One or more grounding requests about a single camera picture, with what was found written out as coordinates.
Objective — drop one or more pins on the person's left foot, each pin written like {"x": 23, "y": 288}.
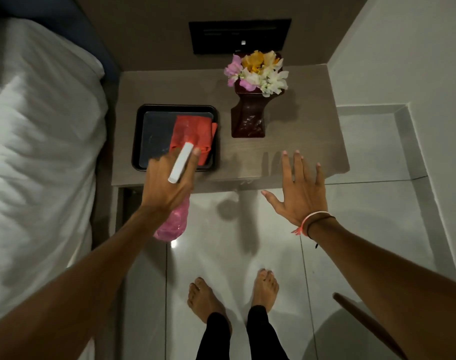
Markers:
{"x": 204, "y": 300}

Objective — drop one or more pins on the person's right forearm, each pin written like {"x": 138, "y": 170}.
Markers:
{"x": 385, "y": 288}

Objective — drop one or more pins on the person's right leg black legging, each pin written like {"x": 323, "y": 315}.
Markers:
{"x": 263, "y": 335}

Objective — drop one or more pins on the person's foot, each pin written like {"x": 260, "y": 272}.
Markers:
{"x": 204, "y": 300}
{"x": 264, "y": 290}

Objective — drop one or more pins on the person's left forearm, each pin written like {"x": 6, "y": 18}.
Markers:
{"x": 66, "y": 292}

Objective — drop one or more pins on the person's left hand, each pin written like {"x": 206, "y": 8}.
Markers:
{"x": 160, "y": 191}

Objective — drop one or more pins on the person's leg black legging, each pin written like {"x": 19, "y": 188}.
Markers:
{"x": 263, "y": 335}
{"x": 214, "y": 339}

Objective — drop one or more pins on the white bed duvet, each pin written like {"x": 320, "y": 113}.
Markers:
{"x": 40, "y": 153}

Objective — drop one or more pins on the person's left leg black legging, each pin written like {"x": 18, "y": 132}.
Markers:
{"x": 214, "y": 339}

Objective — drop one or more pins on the black square tray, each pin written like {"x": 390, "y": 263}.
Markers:
{"x": 153, "y": 138}

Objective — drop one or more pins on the wooden bedside table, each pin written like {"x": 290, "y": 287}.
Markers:
{"x": 303, "y": 131}

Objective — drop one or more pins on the person's left thumb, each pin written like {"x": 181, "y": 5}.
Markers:
{"x": 193, "y": 165}

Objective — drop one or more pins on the pink spray bottle white nozzle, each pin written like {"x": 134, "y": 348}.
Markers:
{"x": 180, "y": 163}

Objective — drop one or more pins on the bunch of mixed flowers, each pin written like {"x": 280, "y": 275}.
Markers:
{"x": 258, "y": 73}

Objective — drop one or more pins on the dark blue headboard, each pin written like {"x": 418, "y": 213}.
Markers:
{"x": 81, "y": 29}

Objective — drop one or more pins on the person's right hand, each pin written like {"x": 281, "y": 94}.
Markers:
{"x": 301, "y": 196}

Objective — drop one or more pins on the dark brown wooden vase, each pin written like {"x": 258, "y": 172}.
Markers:
{"x": 248, "y": 116}

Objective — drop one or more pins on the person's right foot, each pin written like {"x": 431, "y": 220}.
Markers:
{"x": 264, "y": 290}

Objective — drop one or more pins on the black wall switch panel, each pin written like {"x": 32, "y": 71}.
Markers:
{"x": 239, "y": 35}

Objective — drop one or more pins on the person's right middle finger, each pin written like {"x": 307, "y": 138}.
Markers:
{"x": 299, "y": 167}

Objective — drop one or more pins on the person's right thumb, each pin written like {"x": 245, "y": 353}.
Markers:
{"x": 272, "y": 199}

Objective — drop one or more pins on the red cleaning cloth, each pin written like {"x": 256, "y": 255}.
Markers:
{"x": 194, "y": 133}

